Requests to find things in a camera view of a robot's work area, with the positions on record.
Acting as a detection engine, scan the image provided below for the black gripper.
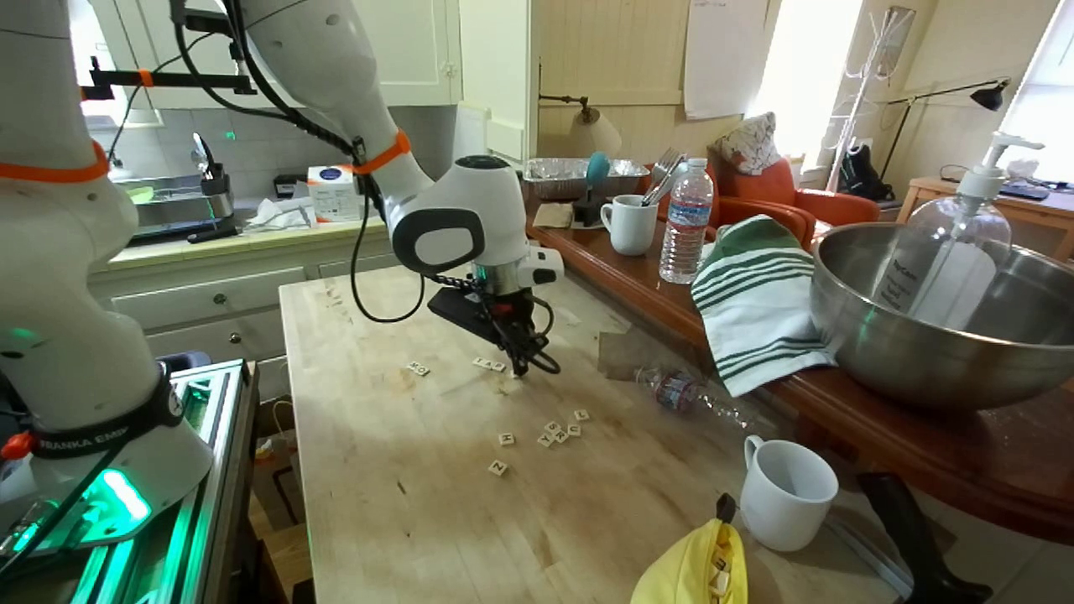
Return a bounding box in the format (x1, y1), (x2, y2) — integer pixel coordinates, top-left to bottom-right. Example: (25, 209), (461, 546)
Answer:
(430, 290), (542, 375)

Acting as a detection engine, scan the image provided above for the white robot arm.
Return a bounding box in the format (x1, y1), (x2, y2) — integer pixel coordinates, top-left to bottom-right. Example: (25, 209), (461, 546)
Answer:
(0, 0), (563, 559)

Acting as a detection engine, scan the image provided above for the white letter tile A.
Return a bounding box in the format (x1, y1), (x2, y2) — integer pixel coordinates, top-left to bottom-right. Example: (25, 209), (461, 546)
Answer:
(472, 355), (506, 371)

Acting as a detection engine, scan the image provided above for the crushed clear plastic bottle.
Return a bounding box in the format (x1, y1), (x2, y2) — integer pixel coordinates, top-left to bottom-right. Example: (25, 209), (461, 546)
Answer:
(597, 331), (747, 432)

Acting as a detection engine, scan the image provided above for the white letter tile P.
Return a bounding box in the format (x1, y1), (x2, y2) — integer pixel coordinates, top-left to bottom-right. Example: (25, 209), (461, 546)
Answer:
(403, 358), (430, 379)

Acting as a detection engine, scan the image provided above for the white letter tile L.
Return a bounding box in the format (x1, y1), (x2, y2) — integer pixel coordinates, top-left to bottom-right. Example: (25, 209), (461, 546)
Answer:
(486, 461), (511, 479)

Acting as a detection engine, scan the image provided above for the white mug with spoons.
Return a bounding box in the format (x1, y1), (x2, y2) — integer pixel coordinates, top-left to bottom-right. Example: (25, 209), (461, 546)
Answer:
(600, 196), (657, 255)

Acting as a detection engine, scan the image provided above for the clear plastic water bottle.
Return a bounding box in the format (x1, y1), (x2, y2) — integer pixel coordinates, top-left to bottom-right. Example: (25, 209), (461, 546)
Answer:
(657, 156), (716, 285)

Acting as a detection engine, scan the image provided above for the dark wooden side table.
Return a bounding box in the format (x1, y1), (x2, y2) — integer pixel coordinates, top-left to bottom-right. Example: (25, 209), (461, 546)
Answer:
(524, 173), (1074, 546)

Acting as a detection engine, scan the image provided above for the green striped dish towel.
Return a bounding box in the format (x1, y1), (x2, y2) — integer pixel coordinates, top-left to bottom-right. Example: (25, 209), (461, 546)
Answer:
(692, 216), (833, 396)

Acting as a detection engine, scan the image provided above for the orange armchair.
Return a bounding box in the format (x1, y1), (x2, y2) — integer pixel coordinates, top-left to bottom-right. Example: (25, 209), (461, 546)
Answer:
(708, 156), (879, 248)

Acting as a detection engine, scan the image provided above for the yellow banana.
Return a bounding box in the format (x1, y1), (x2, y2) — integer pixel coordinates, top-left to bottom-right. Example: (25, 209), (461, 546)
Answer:
(632, 492), (753, 604)

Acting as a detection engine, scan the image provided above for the white mug near banana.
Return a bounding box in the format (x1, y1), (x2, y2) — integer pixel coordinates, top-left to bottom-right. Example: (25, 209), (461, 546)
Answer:
(738, 437), (839, 552)

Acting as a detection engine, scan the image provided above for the soap pump bottle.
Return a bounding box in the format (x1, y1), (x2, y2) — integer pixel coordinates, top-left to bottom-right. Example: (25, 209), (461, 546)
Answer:
(870, 132), (1041, 329)

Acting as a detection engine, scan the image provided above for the steel mixing bowl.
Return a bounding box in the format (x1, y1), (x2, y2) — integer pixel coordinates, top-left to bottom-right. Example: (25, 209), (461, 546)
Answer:
(812, 222), (1074, 408)

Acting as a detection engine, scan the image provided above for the black desk lamp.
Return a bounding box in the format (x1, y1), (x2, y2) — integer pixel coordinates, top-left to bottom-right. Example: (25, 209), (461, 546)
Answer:
(879, 77), (1010, 173)

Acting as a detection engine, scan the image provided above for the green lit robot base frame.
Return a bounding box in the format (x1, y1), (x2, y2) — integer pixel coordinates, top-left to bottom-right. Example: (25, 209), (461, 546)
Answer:
(0, 361), (255, 604)

